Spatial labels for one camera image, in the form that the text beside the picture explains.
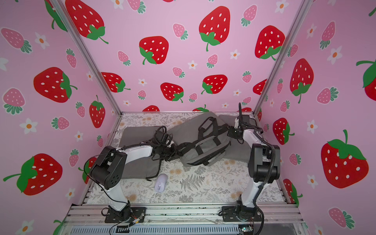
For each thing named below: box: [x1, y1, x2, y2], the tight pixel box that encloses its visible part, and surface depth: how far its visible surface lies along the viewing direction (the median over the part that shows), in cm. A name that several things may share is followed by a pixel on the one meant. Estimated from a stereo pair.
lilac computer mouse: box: [154, 173, 168, 193], surface depth 84 cm
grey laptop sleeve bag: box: [218, 114, 252, 164], surface depth 93 cm
